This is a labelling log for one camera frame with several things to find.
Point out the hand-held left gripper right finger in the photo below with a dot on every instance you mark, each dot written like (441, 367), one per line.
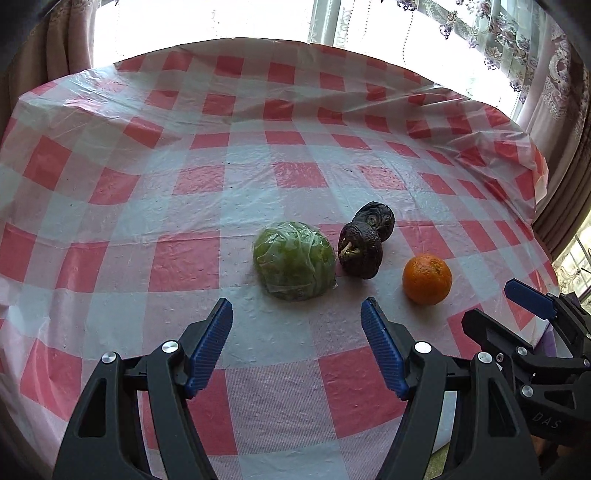
(383, 350)

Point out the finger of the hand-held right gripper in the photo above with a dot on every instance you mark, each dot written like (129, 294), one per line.
(498, 332)
(531, 300)

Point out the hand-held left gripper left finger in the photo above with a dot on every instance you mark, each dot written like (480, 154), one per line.
(210, 346)

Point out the orange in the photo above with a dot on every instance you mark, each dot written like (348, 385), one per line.
(427, 279)

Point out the small dark shrivelled fruit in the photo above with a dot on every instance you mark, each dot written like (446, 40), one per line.
(376, 219)
(360, 249)

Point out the small plastic-wrapped green fruit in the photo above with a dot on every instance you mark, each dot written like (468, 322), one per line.
(295, 261)

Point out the brown curtain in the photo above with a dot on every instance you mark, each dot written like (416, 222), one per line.
(568, 194)

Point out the red white checkered plastic tablecloth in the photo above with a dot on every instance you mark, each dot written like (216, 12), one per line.
(184, 184)

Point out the floral lace curtain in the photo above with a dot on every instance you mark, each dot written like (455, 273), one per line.
(531, 46)

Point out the plain pink curtain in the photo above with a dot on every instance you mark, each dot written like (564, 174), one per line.
(69, 37)

